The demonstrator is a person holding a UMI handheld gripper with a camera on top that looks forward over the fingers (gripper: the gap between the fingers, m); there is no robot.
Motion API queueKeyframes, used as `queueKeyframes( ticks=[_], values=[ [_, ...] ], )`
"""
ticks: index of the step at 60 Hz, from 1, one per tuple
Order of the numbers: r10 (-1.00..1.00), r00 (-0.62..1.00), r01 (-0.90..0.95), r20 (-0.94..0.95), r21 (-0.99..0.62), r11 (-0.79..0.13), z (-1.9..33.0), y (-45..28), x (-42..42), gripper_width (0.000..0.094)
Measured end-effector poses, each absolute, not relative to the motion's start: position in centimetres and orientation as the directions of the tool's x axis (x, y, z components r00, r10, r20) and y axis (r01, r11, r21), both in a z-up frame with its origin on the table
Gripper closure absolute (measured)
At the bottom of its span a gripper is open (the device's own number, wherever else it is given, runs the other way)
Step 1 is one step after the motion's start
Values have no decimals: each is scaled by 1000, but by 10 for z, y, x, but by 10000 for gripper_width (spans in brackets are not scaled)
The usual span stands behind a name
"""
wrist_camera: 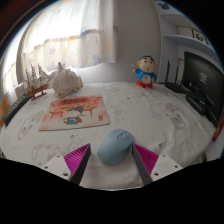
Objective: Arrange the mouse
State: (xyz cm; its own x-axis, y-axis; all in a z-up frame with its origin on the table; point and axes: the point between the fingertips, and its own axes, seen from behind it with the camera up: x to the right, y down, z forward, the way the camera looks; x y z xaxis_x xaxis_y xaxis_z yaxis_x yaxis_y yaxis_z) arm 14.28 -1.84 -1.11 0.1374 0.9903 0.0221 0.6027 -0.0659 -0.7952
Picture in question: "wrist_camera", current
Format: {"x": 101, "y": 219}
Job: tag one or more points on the wooden model sailing ship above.
{"x": 37, "y": 87}

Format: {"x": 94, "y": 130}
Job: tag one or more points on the black router with antennas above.
{"x": 175, "y": 87}

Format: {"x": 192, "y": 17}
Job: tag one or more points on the dark computer keyboard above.
{"x": 15, "y": 109}

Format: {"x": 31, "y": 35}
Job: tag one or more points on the white printed tablecloth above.
{"x": 150, "y": 113}

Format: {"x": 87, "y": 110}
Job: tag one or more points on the wooden chair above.
{"x": 4, "y": 111}

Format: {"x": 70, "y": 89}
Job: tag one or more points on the cartoon print mouse pad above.
{"x": 75, "y": 113}

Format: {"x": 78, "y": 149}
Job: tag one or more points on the light blue computer mouse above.
{"x": 115, "y": 148}

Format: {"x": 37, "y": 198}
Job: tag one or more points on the large white conch shell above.
{"x": 66, "y": 81}

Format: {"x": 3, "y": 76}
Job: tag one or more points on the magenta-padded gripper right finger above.
{"x": 146, "y": 159}

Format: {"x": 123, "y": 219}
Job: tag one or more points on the red flat packet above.
{"x": 219, "y": 128}

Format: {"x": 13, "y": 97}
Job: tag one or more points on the white shelf unit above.
{"x": 173, "y": 40}

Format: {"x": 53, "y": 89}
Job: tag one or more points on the black monitor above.
{"x": 205, "y": 80}

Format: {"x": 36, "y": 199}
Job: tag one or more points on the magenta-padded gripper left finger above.
{"x": 76, "y": 158}

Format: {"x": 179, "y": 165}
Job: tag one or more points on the cartoon boy figurine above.
{"x": 146, "y": 73}

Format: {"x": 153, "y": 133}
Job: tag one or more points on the white star print curtain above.
{"x": 66, "y": 33}

